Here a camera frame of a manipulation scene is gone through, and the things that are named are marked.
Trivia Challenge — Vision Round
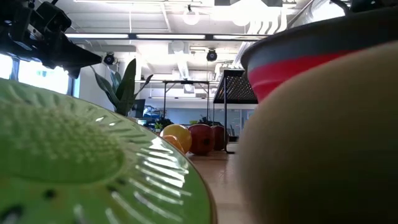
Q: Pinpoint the orange yellow toy peach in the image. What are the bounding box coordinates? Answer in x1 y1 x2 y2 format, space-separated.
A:
162 134 185 154

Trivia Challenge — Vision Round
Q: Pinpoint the small background potted plant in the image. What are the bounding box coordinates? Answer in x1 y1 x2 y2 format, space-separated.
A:
155 117 174 130

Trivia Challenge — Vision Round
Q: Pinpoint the black overhead light bar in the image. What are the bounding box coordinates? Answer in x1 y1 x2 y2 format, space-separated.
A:
64 32 271 42

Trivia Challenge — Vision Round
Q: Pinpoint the red collapsible colander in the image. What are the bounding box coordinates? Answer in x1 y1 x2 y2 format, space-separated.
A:
240 6 398 103

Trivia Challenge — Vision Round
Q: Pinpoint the white globe ceiling lamp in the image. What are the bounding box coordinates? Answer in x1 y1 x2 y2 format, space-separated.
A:
182 9 200 26

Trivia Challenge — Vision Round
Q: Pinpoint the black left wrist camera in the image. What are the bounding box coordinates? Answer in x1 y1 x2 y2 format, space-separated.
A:
35 1 73 35

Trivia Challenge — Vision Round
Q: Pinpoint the red apple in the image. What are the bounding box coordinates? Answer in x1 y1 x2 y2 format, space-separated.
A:
188 123 216 156

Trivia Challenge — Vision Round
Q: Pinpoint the dark red toy plum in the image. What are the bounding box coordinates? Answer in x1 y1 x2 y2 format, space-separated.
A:
211 124 230 152

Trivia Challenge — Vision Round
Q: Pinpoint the brown whole kiwi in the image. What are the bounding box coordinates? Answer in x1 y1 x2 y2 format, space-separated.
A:
238 40 398 224

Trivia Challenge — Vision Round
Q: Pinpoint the black perforated metal stand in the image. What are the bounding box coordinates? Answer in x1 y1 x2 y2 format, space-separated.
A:
213 68 259 155

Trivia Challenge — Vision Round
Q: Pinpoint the green snake plant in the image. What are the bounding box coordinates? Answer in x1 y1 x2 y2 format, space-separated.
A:
90 58 154 118

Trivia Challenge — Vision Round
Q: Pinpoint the silver air duct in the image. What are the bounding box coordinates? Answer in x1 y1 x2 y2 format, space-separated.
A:
285 0 351 30

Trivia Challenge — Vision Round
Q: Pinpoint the black metal frame table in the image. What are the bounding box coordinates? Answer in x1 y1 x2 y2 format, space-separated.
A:
161 79 211 121

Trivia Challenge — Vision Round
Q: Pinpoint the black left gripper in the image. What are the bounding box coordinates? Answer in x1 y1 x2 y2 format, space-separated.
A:
0 0 103 79

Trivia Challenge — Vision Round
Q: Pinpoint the yellow toy lemon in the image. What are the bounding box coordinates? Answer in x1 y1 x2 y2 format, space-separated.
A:
160 123 193 154

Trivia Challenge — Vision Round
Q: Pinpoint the small black monitor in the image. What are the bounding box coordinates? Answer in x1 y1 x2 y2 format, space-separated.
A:
132 98 146 118

